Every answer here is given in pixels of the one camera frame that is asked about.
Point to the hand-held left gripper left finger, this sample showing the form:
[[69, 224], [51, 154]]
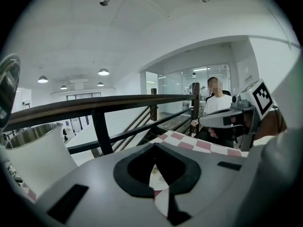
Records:
[[99, 197]]

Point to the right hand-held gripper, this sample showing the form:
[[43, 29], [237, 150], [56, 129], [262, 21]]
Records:
[[261, 98]]

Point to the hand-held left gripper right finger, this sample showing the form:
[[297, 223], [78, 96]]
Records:
[[213, 185]]

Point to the white plastic pitcher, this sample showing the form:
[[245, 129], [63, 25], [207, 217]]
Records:
[[40, 159]]

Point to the person's right forearm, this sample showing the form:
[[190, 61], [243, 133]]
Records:
[[272, 126]]

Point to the red and white checkered tablecloth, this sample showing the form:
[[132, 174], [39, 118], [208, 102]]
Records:
[[189, 143]]

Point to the black metal railing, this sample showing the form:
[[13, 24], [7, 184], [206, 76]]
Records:
[[101, 131]]

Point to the grey pendant lamp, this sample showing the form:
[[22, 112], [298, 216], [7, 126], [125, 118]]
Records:
[[42, 79], [63, 87], [103, 72], [100, 84]]

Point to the round ceiling fixture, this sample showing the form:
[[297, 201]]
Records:
[[104, 2]]

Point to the white camera on stand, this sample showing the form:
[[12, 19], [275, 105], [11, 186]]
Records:
[[194, 75]]

